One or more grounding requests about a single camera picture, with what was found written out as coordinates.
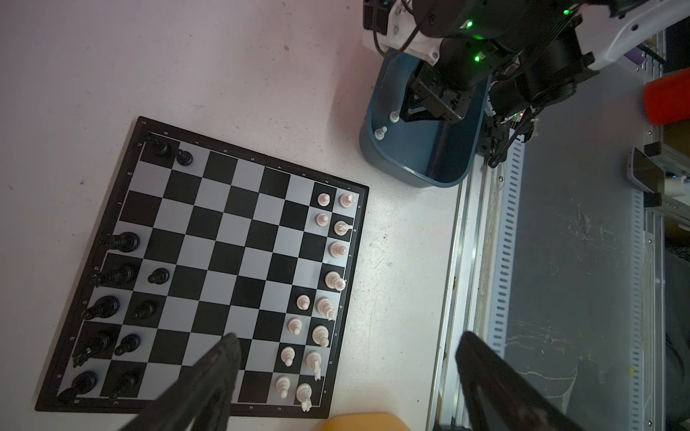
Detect white pawn d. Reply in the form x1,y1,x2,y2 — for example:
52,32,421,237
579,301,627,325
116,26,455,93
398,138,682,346
296,295,311,311

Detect black pawn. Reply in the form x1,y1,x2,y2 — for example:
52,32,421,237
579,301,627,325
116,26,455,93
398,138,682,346
114,333,141,357
109,372,139,400
147,268,170,285
176,149,193,166
133,300,158,320

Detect white pawn a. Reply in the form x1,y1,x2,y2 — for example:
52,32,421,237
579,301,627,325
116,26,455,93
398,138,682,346
275,375,291,399

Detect black bishop chess piece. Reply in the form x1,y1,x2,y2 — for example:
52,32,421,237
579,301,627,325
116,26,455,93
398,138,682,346
81,296,120,321

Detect black queen chess piece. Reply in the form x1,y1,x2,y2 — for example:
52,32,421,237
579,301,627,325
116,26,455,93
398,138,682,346
92,264,138,287

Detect white pawn right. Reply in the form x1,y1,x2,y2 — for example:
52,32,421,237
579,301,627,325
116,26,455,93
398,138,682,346
316,193,331,208

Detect white pawn g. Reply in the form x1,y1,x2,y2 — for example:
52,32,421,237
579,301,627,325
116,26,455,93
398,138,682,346
316,213,331,226

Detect white pawn b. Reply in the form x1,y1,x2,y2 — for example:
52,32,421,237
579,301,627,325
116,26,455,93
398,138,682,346
280,346,296,367

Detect white king chess piece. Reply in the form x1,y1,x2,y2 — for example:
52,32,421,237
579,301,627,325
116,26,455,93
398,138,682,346
325,271,347,292

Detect white queen chess piece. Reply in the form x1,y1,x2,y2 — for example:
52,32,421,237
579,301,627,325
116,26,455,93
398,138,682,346
316,297,337,321

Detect yellow plastic tray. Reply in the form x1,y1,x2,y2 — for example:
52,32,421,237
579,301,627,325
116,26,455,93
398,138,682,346
318,413,411,431

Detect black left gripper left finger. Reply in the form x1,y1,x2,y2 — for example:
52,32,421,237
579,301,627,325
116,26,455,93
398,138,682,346
123,333,242,430

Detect white knight chess piece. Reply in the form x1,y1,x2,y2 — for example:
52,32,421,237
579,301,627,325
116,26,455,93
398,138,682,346
305,351,323,381

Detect black rook chess piece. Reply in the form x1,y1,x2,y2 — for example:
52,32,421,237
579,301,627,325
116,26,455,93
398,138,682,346
58,371,98,405

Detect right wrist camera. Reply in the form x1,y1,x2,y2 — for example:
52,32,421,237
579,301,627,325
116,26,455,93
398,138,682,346
362,1,442,66

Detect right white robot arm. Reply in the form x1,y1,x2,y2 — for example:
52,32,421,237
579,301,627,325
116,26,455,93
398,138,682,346
399,1,689,122

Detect white rook corner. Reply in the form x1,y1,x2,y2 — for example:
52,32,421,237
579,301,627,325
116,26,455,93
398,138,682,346
338,192,358,208
296,383,313,412

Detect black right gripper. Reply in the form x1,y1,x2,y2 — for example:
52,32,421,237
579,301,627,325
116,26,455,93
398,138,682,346
399,32,501,122

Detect white rook right corner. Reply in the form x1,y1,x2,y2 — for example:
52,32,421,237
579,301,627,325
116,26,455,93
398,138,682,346
338,192,358,208

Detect white pawn c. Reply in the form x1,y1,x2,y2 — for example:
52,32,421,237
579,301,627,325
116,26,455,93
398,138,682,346
287,318,303,335

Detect white knight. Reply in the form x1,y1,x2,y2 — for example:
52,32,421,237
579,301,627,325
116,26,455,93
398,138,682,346
333,221,353,236

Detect white rook left corner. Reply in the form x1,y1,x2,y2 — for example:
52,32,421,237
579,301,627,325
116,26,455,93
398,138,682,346
296,383,313,412

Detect black king chess piece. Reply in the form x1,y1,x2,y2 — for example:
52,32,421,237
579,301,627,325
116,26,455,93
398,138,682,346
99,232,140,252

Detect black rook far corner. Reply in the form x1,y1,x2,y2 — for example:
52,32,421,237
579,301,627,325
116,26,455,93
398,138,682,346
147,136,170,157

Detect teal plastic tray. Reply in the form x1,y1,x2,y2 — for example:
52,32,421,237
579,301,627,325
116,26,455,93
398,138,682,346
359,54,489,188

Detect red cylinder object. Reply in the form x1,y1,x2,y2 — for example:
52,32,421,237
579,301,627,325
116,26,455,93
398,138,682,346
643,68,690,126

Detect black knight chess piece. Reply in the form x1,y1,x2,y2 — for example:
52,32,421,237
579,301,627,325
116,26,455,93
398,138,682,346
72,332,113,368

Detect white bishop chess piece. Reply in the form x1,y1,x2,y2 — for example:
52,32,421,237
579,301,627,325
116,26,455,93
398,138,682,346
312,325,330,348

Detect black pawn far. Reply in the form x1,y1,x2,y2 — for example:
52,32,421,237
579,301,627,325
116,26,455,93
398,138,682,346
176,149,193,166

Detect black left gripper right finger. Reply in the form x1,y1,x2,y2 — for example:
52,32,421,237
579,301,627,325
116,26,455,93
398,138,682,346
456,332,580,430

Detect black white chess board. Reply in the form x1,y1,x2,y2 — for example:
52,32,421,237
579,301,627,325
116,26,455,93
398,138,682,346
35,117,369,420

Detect white bishop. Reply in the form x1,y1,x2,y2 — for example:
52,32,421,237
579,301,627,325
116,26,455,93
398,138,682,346
329,242,348,259

